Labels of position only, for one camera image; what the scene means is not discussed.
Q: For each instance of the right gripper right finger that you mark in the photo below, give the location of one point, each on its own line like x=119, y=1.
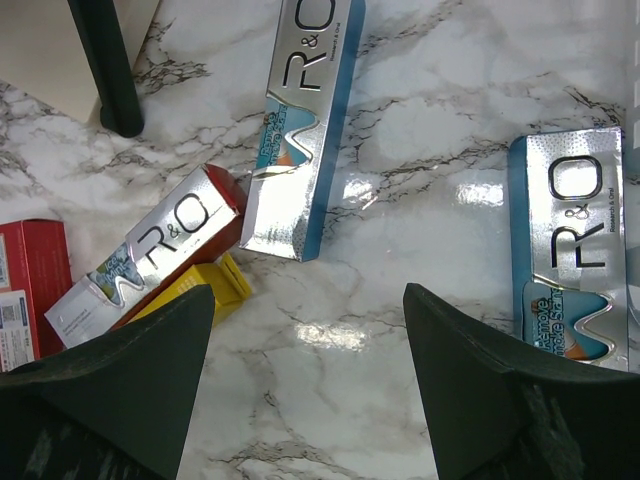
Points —
x=498, y=408

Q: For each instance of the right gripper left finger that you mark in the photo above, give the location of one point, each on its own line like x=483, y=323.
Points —
x=116, y=407

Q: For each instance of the beige three-tier shelf rack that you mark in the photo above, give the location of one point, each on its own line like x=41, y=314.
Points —
x=77, y=57

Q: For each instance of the yellow toothpaste box middle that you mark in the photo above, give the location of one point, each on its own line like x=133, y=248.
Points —
x=229, y=286

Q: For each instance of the silver blue R&O box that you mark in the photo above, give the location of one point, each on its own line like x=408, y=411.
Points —
x=568, y=246

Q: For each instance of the red toothpaste box barcode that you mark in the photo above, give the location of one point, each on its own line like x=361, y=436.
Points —
x=35, y=274

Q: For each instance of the silver red R&O box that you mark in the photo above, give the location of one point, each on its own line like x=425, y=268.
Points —
x=197, y=222

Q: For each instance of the silver R&O box upper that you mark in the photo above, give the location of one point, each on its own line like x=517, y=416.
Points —
x=307, y=96

